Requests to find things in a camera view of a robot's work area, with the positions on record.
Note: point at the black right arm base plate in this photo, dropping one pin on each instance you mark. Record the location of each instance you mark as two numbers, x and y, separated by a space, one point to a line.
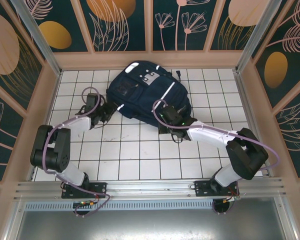
201 188

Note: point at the navy blue backpack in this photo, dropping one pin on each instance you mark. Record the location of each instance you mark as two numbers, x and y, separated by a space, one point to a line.
150 97

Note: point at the grey metal sheet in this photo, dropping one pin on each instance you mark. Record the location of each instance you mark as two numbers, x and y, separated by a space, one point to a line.
150 225

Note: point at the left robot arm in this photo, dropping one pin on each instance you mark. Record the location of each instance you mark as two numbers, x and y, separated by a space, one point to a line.
50 150

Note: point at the aluminium corner post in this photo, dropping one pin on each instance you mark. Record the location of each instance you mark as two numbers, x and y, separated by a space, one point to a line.
43 47
255 37

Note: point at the slotted metal vent strip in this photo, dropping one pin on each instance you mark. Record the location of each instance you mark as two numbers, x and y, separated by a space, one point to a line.
150 205

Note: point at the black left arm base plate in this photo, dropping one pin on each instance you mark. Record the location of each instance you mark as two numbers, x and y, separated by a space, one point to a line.
100 187

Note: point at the aluminium mounting rail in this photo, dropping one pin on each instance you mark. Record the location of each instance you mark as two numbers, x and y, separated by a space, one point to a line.
150 186

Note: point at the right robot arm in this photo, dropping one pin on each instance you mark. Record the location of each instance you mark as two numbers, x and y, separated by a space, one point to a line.
247 155

